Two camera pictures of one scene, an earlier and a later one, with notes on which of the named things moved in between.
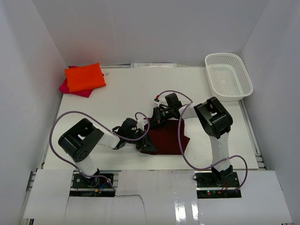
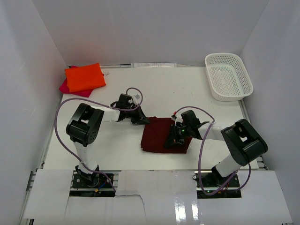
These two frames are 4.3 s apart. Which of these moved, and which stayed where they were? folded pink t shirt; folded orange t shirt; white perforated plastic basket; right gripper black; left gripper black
Moved: left gripper black; right gripper black
Stayed: folded orange t shirt; white perforated plastic basket; folded pink t shirt
